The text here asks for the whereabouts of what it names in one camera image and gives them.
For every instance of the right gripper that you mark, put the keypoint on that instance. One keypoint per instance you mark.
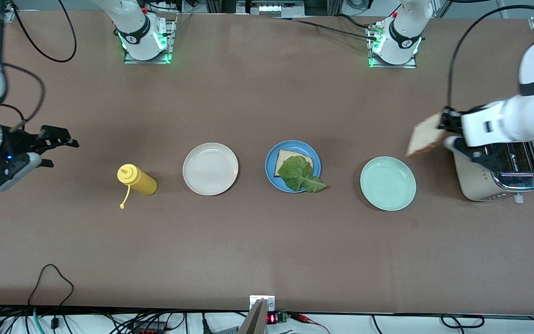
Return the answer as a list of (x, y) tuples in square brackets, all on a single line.
[(20, 143)]

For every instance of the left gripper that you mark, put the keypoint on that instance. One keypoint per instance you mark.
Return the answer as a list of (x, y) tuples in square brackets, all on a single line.
[(451, 120)]

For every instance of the brown bread slice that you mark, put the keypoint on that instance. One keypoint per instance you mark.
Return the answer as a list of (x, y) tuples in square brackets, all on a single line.
[(285, 155), (424, 137)]

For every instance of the yellow squeeze bottle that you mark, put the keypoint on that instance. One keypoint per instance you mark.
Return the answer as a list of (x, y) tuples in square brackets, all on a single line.
[(144, 183)]

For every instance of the green lettuce leaf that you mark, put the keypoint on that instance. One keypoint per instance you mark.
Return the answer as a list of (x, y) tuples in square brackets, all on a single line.
[(299, 174)]

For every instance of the pale green round plate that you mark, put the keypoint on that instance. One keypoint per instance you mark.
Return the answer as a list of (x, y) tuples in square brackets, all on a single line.
[(387, 183)]

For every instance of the beige round plate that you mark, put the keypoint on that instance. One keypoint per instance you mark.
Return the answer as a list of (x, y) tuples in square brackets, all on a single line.
[(210, 169)]

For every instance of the blue round plate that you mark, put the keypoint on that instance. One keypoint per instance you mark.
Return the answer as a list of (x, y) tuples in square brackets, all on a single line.
[(270, 162)]

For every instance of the champagne metal toaster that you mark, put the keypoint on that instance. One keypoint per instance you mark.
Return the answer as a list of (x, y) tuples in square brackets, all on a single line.
[(475, 183)]

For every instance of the white power strip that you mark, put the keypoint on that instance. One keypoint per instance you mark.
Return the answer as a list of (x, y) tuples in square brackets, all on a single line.
[(165, 5)]

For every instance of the grey electronics box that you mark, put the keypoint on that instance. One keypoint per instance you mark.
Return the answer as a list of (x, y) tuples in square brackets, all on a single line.
[(271, 8)]

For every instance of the red clip leads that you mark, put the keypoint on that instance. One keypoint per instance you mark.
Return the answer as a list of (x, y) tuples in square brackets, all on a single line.
[(305, 318)]

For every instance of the red digit display module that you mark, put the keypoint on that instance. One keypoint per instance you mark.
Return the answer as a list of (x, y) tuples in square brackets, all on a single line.
[(272, 318)]

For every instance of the grey aluminium bar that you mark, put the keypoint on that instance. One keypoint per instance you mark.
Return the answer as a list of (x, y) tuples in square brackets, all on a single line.
[(254, 322)]

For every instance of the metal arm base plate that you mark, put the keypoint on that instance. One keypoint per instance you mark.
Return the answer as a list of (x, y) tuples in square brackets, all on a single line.
[(137, 61), (392, 66)]

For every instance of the small silver metal bracket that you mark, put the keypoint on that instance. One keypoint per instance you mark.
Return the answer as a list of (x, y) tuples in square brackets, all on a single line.
[(269, 301)]

